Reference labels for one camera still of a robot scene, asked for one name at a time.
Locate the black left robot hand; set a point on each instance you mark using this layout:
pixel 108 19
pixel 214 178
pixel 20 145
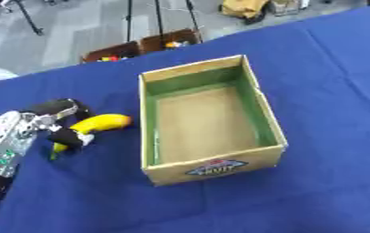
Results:
pixel 60 109

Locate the yellow toy banana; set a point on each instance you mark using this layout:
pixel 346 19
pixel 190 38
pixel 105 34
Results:
pixel 100 123

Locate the tan cardboard box green inside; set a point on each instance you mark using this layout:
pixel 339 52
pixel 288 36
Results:
pixel 207 121

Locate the yellow bag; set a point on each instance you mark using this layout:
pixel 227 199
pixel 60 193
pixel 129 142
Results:
pixel 244 9

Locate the black tripod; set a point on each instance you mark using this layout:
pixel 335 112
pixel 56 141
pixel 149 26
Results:
pixel 161 18
pixel 26 15

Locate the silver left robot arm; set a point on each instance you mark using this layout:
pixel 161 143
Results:
pixel 7 139

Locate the brown box of toys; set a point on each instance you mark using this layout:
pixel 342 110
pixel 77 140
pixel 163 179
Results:
pixel 111 53
pixel 172 39

